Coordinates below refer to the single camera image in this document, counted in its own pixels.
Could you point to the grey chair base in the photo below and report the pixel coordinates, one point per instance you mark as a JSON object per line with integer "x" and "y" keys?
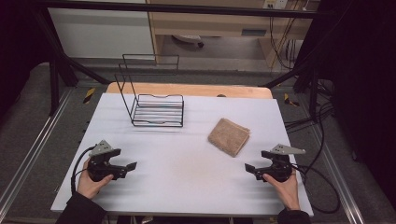
{"x": 188, "y": 38}

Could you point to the black curtain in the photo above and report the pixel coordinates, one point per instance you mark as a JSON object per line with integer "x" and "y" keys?
{"x": 18, "y": 46}
{"x": 364, "y": 77}

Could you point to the white wall power outlet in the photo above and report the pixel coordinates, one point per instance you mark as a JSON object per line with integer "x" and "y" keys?
{"x": 275, "y": 3}

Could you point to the light wooden desk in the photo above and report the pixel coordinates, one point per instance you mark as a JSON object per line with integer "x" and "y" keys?
{"x": 218, "y": 26}

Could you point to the person's right hand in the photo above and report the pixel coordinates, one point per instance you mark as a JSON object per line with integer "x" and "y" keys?
{"x": 286, "y": 193}

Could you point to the yellow black floor tape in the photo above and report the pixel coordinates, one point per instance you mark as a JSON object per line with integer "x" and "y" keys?
{"x": 89, "y": 95}
{"x": 291, "y": 101}

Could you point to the wooden table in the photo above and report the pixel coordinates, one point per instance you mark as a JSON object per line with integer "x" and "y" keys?
{"x": 199, "y": 90}

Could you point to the white cabinet panel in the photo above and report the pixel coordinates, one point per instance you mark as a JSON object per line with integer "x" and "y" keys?
{"x": 102, "y": 34}

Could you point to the aluminium floor rail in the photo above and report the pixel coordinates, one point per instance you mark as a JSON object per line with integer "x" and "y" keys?
{"x": 34, "y": 146}
{"x": 337, "y": 174}

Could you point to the person's left hand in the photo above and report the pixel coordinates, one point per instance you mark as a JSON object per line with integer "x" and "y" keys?
{"x": 90, "y": 186}

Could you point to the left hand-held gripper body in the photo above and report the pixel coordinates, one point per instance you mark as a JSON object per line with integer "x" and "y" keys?
{"x": 100, "y": 169}

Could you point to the black metal frame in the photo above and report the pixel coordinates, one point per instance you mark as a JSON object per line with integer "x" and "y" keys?
{"x": 186, "y": 8}

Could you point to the beige towel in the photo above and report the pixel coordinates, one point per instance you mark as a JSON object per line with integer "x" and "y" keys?
{"x": 229, "y": 137}

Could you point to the white foam board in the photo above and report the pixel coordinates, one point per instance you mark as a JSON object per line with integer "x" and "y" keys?
{"x": 180, "y": 174}

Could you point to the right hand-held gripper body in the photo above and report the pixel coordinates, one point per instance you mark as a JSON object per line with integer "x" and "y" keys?
{"x": 280, "y": 168}

